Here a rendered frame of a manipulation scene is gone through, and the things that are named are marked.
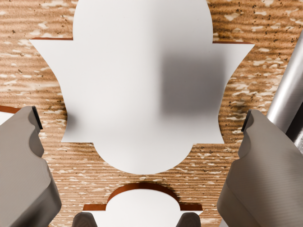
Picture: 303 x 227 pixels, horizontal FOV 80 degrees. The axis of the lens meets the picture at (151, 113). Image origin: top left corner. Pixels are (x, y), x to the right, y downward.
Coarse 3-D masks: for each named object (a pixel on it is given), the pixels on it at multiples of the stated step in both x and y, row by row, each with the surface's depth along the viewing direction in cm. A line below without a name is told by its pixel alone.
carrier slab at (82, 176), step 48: (0, 0) 10; (48, 0) 10; (240, 0) 10; (288, 0) 10; (0, 48) 11; (288, 48) 11; (0, 96) 13; (48, 96) 13; (240, 96) 13; (48, 144) 15; (240, 144) 15; (96, 192) 19; (192, 192) 19
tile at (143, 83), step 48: (96, 0) 9; (144, 0) 9; (192, 0) 9; (48, 48) 10; (96, 48) 10; (144, 48) 10; (192, 48) 10; (240, 48) 10; (96, 96) 12; (144, 96) 12; (192, 96) 12; (96, 144) 14; (144, 144) 14; (192, 144) 14
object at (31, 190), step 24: (24, 120) 9; (0, 144) 8; (24, 144) 8; (0, 168) 7; (24, 168) 7; (48, 168) 7; (0, 192) 6; (24, 192) 6; (48, 192) 6; (0, 216) 5; (24, 216) 5; (48, 216) 6
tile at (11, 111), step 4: (0, 108) 13; (4, 108) 13; (8, 108) 13; (12, 108) 13; (16, 108) 13; (0, 112) 13; (4, 112) 13; (8, 112) 13; (12, 112) 13; (16, 112) 13; (0, 116) 13; (4, 116) 13; (8, 116) 13; (0, 120) 13; (4, 120) 13; (0, 124) 13
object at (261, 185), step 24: (264, 120) 10; (264, 144) 8; (288, 144) 8; (240, 168) 7; (264, 168) 7; (288, 168) 7; (240, 192) 6; (264, 192) 6; (288, 192) 6; (240, 216) 6; (264, 216) 5; (288, 216) 5
